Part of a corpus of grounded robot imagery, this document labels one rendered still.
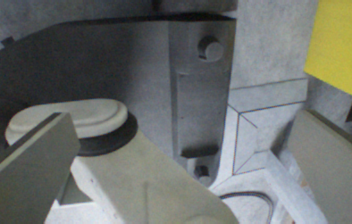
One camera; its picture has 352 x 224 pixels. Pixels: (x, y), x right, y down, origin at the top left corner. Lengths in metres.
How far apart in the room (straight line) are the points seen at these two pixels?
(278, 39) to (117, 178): 0.66
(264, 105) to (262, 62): 0.17
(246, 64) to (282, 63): 0.15
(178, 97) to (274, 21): 0.43
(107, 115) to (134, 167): 0.10
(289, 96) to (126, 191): 0.73
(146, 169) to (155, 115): 0.23
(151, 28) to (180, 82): 0.13
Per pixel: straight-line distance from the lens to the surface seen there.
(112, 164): 0.33
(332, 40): 0.80
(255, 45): 0.73
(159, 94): 0.49
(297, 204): 0.95
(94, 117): 0.35
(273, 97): 0.85
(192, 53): 0.43
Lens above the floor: 0.61
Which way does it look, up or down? 58 degrees down
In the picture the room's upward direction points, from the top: 159 degrees clockwise
